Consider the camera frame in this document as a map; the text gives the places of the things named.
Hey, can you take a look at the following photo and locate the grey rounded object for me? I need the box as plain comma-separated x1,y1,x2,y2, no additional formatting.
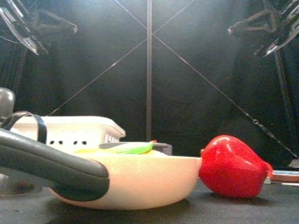
0,87,16,119

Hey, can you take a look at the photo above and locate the white perforated plastic basket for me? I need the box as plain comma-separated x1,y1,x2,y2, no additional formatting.
6,115,127,154

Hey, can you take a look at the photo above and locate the yellow toy food piece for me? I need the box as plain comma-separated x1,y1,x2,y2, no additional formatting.
74,147,118,156

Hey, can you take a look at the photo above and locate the green toy vegetable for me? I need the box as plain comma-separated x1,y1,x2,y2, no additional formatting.
106,140,157,156

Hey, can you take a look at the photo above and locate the red toy bell pepper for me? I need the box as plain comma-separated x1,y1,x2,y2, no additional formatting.
198,134,275,200

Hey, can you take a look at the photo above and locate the brown rimmed plate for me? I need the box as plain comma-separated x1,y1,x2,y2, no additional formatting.
270,170,299,184

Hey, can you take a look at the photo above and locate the cream plastic bowl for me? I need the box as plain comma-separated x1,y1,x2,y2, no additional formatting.
48,150,203,211

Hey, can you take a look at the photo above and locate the thin diagonal brace wire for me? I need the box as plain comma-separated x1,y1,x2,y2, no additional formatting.
48,0,197,117
114,0,299,160

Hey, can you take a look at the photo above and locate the black frame post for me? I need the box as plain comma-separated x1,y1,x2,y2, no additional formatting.
273,49,299,152

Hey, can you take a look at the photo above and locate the vertical metal frame pole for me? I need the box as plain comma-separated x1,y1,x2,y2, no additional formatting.
145,0,155,143

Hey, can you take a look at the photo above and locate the black strap loop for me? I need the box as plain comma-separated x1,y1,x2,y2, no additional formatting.
0,110,50,145

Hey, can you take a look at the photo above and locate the black pan handle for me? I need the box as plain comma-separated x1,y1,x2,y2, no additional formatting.
0,128,111,202

